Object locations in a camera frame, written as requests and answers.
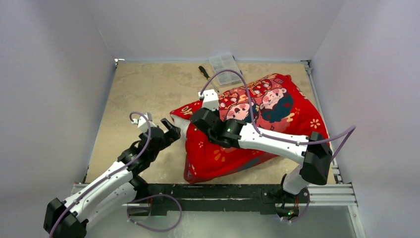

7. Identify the red patterned pillowcase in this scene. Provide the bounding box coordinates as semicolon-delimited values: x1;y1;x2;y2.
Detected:
170;73;328;184

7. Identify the white pillow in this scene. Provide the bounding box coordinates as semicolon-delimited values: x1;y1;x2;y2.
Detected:
172;116;190;140

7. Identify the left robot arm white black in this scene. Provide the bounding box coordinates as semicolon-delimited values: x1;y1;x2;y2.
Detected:
43;113;181;238

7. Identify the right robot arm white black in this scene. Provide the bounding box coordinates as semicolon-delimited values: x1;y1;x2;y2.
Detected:
190;108;332;202

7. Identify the yellow black screwdriver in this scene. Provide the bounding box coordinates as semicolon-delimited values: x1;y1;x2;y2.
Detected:
198;65;220;93

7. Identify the clear plastic organizer box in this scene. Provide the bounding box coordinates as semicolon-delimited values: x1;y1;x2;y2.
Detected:
209;53;242;86

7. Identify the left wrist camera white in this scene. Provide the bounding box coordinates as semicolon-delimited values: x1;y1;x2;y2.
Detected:
129;112;156;133

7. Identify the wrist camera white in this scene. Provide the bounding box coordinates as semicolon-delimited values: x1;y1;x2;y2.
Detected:
198;89;219;111
129;112;156;133

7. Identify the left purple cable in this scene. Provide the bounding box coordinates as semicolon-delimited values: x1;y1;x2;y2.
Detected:
48;112;152;238

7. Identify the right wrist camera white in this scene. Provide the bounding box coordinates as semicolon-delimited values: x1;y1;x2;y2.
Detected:
198;89;219;111

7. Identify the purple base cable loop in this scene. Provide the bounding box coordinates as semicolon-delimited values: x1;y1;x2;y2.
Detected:
126;193;183;233

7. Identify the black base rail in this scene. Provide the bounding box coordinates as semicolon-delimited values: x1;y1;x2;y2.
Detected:
144;183;286;216

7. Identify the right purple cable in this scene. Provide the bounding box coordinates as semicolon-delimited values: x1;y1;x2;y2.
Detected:
199;69;357;163

